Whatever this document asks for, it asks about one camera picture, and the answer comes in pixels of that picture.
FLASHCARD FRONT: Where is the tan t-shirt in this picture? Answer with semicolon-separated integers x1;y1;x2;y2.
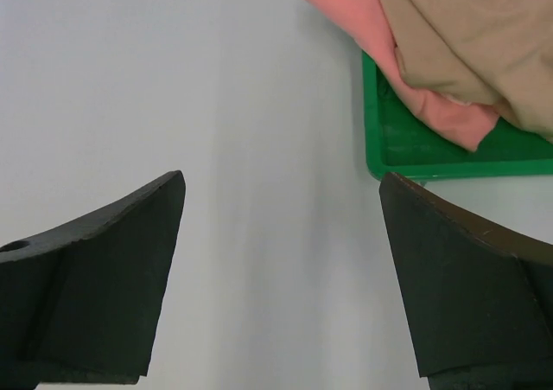
380;0;552;140

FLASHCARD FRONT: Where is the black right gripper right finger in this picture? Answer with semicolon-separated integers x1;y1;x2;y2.
379;173;552;389

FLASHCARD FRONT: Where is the green plastic tray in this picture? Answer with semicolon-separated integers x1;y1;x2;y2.
362;54;552;182

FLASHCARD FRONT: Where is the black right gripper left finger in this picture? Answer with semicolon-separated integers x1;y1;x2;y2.
1;170;186;385

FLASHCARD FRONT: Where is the pink t-shirt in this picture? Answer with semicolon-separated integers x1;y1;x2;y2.
306;0;499;152

